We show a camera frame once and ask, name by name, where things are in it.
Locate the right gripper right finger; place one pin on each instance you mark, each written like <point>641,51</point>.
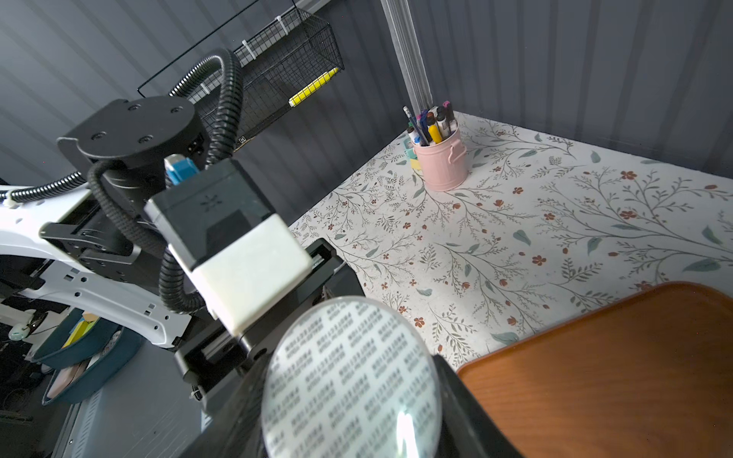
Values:
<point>466,429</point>

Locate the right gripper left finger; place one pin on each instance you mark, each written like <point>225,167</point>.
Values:
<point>237,431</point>

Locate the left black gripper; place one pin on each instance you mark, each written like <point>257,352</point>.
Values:
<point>214,362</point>

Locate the candy jar with patterned lid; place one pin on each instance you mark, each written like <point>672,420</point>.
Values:
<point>351,378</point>

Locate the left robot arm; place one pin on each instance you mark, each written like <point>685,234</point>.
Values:
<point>61,246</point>

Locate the brown wooden tray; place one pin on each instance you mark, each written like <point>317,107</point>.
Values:
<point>650,376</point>

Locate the pink pen cup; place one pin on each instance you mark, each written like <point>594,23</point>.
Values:
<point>443,165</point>

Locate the pens in pink cup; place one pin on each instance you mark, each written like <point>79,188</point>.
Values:
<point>433,125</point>

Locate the black wire wall basket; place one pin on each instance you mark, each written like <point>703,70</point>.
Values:
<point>290,51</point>

